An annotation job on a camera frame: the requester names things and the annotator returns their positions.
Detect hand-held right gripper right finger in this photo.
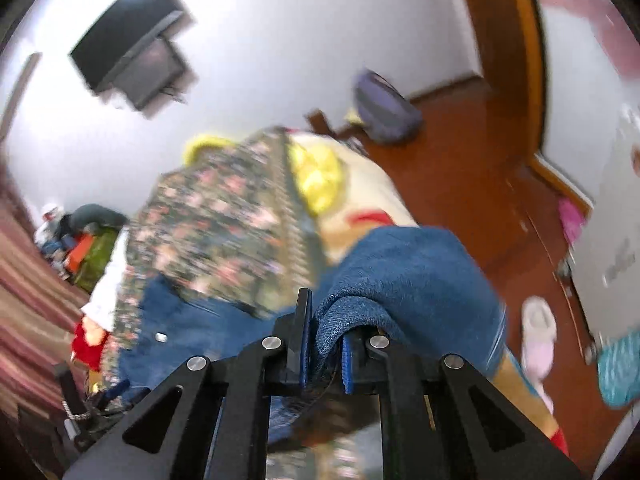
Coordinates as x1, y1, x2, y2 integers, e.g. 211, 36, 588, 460
344, 332, 583, 480

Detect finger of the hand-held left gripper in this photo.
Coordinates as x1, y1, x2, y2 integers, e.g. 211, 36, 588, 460
95, 379, 132, 411

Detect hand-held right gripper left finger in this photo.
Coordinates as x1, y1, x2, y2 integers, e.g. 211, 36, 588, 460
65, 287, 314, 480

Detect blue denim jeans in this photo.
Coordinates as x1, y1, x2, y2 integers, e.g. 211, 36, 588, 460
112, 226, 508, 456

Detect red cloth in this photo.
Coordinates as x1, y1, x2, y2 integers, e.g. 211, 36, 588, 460
71, 317, 114, 374

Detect white garment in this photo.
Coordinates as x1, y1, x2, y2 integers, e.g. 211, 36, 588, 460
82, 245, 129, 332

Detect striped pink curtain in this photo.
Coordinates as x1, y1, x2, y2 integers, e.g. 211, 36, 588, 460
0, 160, 88, 461

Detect green cloth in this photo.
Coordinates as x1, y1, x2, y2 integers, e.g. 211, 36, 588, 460
75, 230, 119, 293

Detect orange cloth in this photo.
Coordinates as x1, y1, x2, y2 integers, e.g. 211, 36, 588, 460
67, 234, 97, 275

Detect dark floral blanket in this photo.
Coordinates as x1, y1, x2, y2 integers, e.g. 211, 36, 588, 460
102, 127, 383, 480

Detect dark grey cloth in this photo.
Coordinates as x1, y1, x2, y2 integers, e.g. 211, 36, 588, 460
60, 204, 128, 241

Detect pink slipper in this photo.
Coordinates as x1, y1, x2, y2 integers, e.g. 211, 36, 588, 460
521, 296, 557, 382

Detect brown wooden chair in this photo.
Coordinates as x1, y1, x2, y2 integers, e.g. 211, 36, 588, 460
306, 109, 371, 152

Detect purple backpack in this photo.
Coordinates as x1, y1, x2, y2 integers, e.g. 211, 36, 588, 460
352, 69, 425, 145

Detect pink bag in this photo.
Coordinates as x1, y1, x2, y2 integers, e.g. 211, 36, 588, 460
556, 197, 587, 247

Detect teal patterned cloth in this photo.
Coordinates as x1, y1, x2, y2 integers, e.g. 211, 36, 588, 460
597, 332, 640, 408

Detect white cabinet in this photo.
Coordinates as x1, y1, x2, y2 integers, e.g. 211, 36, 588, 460
565, 105, 640, 361

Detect wooden door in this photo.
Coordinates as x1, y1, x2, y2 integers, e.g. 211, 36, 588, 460
450, 0, 546, 157

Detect black wall television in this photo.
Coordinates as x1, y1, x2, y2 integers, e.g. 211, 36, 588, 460
69, 0, 196, 120

